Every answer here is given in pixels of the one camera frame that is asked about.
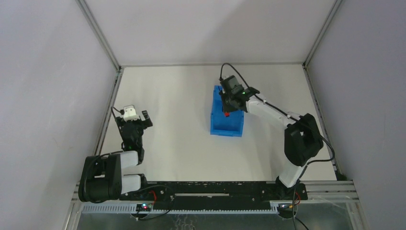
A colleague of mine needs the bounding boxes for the right controller board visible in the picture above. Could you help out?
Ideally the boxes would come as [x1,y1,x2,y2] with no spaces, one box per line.
[277,204,297,212]

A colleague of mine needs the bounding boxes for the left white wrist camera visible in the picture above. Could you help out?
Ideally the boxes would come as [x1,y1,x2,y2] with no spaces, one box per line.
[123,105,140,122]

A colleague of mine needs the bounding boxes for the controller board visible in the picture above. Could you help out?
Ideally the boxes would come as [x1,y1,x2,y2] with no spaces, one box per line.
[135,203,153,212]
[277,204,297,212]

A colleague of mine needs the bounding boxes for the left controller board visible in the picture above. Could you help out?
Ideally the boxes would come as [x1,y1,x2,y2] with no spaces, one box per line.
[135,203,153,212]

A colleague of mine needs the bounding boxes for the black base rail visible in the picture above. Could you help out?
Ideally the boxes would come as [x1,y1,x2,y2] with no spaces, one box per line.
[119,181,308,210]

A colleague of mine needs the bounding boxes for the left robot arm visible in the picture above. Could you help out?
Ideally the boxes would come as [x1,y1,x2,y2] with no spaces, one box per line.
[78,107,153,203]

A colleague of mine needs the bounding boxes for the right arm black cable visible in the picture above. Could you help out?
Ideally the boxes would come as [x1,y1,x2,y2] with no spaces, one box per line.
[219,63,336,230]

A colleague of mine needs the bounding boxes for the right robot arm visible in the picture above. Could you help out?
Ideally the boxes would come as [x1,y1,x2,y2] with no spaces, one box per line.
[219,75,324,188]

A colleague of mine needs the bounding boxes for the white slotted cable duct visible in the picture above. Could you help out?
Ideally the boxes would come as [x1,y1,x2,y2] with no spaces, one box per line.
[81,203,279,214]

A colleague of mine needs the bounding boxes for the blue plastic bin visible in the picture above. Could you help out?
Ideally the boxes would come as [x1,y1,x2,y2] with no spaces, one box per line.
[210,85,244,137]

